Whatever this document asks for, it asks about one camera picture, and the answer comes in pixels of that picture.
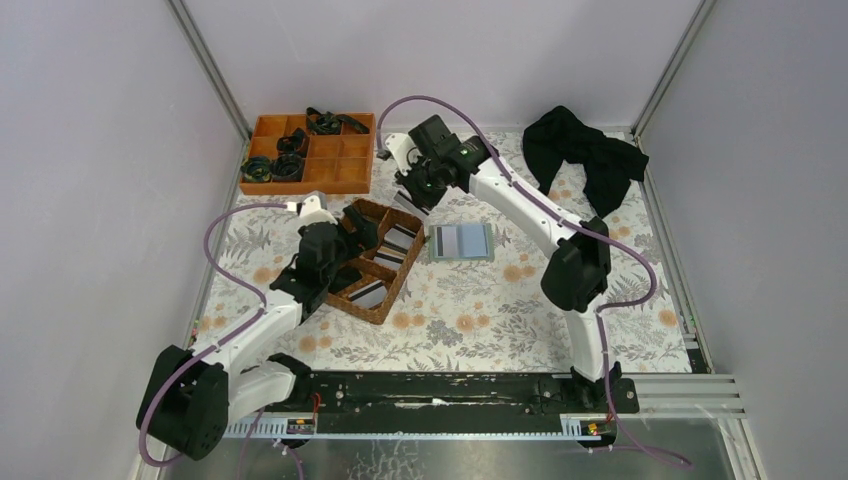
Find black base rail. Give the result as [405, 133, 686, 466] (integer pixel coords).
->
[266, 354, 640, 424]

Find black strap coil middle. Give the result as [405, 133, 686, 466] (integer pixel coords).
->
[277, 128, 311, 158]

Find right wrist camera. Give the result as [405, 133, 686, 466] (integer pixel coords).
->
[384, 133, 417, 176]

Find black strap top tray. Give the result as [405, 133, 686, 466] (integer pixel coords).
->
[305, 107, 371, 137]

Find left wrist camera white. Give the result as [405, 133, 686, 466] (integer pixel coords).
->
[298, 191, 338, 226]

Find black strap coil lower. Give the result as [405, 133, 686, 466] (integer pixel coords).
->
[273, 153, 307, 183]

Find black cloth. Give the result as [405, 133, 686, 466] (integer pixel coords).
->
[522, 105, 649, 217]

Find green card holder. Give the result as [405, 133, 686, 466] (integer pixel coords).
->
[429, 223, 494, 261]

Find white card with stripe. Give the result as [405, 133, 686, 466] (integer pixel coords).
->
[393, 191, 429, 220]

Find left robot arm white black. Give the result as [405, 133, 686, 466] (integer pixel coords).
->
[136, 194, 380, 467]

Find black strap coil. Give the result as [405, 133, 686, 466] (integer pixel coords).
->
[277, 128, 311, 158]
[241, 156, 276, 184]
[273, 153, 307, 183]

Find woven brown basket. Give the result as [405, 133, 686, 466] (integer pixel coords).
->
[327, 198, 425, 325]

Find black strap coil left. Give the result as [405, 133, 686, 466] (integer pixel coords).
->
[241, 156, 276, 184]

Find orange divided tray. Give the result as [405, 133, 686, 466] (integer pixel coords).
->
[240, 108, 376, 195]

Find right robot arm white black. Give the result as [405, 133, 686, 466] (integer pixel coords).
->
[382, 115, 612, 382]

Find card in basket lower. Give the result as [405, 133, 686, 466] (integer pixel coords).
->
[347, 281, 388, 309]

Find white card in holder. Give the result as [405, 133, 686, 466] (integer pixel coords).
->
[434, 225, 461, 259]

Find white slotted cable duct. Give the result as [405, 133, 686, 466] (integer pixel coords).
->
[252, 410, 613, 442]

